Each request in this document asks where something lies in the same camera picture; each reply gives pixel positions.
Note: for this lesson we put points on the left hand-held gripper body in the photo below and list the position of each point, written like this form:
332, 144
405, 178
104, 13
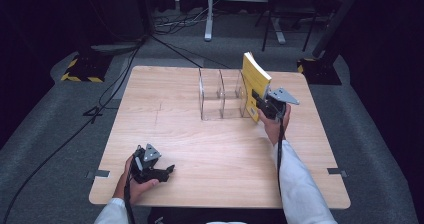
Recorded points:
145, 170

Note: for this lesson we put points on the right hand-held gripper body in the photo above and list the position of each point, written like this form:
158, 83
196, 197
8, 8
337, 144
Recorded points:
275, 109

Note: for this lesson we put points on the yellow book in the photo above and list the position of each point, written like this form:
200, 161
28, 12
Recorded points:
253, 77

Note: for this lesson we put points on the clear acrylic book rack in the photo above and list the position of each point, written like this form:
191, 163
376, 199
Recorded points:
211, 110

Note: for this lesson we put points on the person's left hand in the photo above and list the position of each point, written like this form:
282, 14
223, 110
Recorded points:
140, 187

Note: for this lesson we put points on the person's right hand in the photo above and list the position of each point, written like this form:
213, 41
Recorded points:
276, 129

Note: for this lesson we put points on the grey tape strip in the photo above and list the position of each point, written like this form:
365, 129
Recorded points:
336, 171
100, 174

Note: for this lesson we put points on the black yellow striped stand base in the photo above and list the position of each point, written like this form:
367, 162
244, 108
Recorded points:
320, 72
85, 69

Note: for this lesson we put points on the person's dark clothing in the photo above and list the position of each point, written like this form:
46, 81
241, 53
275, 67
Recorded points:
216, 215

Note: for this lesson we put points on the black chair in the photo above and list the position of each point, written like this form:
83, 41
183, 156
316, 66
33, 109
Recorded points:
286, 4

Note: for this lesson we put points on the white desk frame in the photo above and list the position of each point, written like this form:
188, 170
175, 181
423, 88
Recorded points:
209, 17

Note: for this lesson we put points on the dark slanted stand post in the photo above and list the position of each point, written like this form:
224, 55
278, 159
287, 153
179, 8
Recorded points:
336, 20

